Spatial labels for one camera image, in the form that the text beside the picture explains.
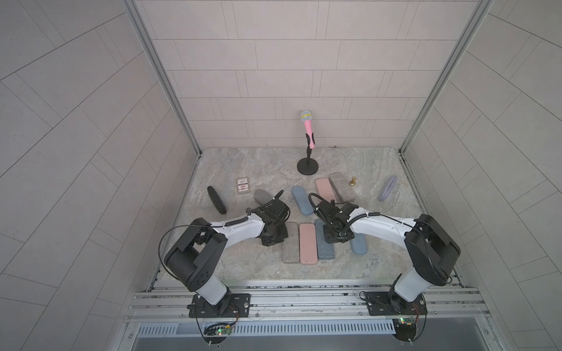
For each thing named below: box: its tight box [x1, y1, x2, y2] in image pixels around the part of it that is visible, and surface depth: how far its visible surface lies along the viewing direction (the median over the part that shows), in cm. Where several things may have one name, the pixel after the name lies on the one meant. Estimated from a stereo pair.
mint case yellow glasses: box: [282, 221, 301, 264], surface depth 83 cm
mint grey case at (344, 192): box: [329, 171, 357, 204], surface depth 100 cm
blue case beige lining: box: [349, 232, 368, 256], surface depth 84 cm
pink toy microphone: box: [300, 110, 315, 150], surface depth 96 cm
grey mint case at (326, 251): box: [314, 218, 336, 260], surface depth 82 cm
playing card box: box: [236, 176, 250, 196], surface depth 103 cm
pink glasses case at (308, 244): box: [298, 222, 319, 266], surface depth 84 cm
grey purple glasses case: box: [379, 175, 398, 202], surface depth 98 cm
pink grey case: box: [314, 176, 338, 203], surface depth 102 cm
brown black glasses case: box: [207, 185, 227, 215], surface depth 95 cm
